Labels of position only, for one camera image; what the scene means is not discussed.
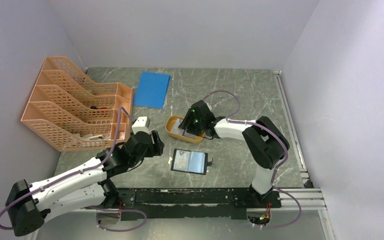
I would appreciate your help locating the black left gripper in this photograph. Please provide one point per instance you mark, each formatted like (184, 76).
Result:
(156, 147)

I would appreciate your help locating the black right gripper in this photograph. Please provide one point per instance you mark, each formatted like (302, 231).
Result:
(190, 128)

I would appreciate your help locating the yellow oval tray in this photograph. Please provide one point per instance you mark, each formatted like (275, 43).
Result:
(168, 126)

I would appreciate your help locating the black leather card holder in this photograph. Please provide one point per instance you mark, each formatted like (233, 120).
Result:
(198, 162)

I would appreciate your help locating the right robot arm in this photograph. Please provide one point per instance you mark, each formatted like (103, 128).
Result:
(265, 142)

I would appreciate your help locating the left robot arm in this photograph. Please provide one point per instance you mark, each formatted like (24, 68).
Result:
(30, 205)

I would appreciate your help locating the white VIP card stack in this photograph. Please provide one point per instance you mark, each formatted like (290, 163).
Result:
(176, 130)

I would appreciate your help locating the blue folder sheet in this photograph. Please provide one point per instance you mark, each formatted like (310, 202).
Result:
(151, 90)

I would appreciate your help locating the peach plastic file organizer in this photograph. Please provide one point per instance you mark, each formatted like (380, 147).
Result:
(65, 102)

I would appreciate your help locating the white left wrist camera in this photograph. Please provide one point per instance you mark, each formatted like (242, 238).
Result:
(141, 124)

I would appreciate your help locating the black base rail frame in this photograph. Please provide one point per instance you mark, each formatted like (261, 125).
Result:
(178, 203)

